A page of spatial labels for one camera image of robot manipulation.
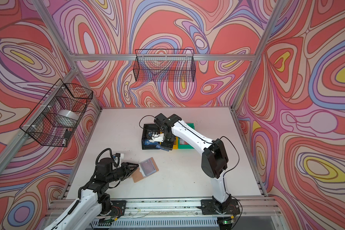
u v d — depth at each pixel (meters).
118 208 0.72
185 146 0.94
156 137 0.73
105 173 0.64
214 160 0.49
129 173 0.73
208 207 0.73
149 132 1.04
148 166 0.87
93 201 0.56
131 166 0.80
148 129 1.03
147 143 0.97
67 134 0.73
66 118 0.70
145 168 0.87
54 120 0.73
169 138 0.70
